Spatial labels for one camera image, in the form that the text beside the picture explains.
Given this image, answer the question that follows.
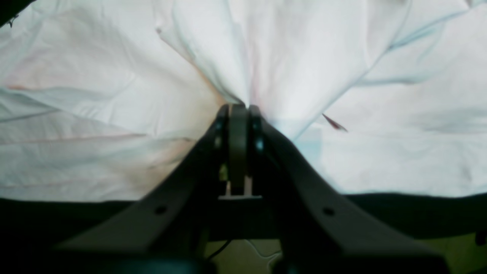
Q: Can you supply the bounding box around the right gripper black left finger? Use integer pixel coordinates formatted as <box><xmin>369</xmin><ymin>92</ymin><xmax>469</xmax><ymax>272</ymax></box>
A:
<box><xmin>50</xmin><ymin>105</ymin><xmax>248</xmax><ymax>274</ymax></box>

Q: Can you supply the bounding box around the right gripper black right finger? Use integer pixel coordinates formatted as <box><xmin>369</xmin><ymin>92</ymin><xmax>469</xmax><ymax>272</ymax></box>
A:
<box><xmin>249</xmin><ymin>106</ymin><xmax>449</xmax><ymax>274</ymax></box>

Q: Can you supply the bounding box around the light pink T-shirt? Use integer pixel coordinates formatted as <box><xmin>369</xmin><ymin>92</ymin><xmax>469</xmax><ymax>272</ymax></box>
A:
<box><xmin>0</xmin><ymin>0</ymin><xmax>487</xmax><ymax>203</ymax></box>

